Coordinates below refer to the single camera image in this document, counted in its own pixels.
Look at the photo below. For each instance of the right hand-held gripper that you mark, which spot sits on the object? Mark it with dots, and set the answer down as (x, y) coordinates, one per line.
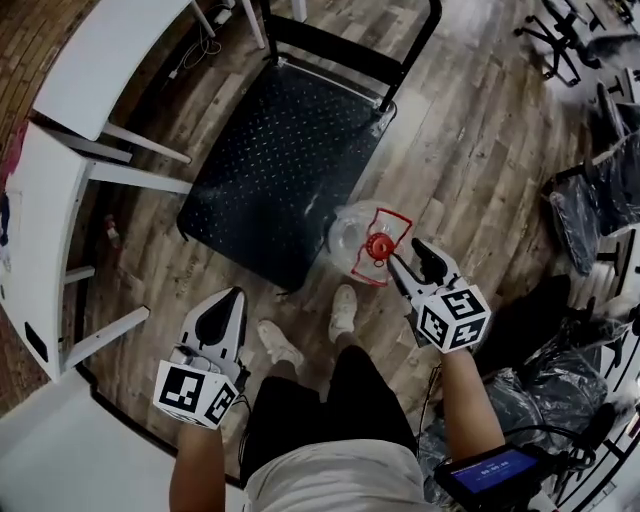
(452, 320)

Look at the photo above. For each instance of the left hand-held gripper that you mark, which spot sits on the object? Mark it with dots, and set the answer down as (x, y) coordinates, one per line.
(186, 389)

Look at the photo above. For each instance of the clear water jug red cap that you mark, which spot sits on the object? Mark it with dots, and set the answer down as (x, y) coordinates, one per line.
(357, 235)

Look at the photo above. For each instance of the black platform cart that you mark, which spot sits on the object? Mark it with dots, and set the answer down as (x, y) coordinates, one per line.
(270, 175)

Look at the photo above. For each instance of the person's right forearm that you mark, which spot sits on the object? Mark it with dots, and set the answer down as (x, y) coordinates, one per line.
(470, 400)

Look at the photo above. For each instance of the person's left forearm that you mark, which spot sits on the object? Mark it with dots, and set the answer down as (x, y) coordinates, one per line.
(196, 465)

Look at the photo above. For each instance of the person's left white shoe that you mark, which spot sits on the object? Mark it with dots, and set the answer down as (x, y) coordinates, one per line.
(280, 342)

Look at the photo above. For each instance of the person's white shoe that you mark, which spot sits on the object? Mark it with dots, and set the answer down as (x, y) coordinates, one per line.
(280, 342)
(344, 312)

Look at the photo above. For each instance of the person's right white shoe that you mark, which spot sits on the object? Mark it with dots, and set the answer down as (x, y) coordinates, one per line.
(344, 312)

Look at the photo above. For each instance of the person's black shorts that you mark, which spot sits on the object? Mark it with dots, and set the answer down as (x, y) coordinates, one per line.
(330, 410)

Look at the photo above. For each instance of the small red bottle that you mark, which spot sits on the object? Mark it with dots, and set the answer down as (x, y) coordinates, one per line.
(112, 231)

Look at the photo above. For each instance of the plastic-wrapped black office chair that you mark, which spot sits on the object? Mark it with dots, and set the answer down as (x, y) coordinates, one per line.
(545, 390)
(595, 210)

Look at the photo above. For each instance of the white desk with black edge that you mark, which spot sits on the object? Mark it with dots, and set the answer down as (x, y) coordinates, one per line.
(75, 450)

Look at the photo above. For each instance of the person's white shirt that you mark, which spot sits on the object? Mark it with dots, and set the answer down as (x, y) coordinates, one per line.
(335, 480)

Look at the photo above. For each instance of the white desk with black label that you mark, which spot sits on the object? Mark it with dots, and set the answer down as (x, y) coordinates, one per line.
(40, 225)

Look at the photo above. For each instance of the black device with blue screen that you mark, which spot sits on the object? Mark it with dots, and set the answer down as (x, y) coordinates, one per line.
(492, 475)

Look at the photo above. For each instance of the black office chair base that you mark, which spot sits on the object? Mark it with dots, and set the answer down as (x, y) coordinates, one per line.
(555, 35)

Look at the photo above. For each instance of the white curved desk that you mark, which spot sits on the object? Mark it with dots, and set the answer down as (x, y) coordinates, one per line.
(105, 60)

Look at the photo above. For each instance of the white power strip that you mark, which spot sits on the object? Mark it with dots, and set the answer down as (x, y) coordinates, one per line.
(222, 17)

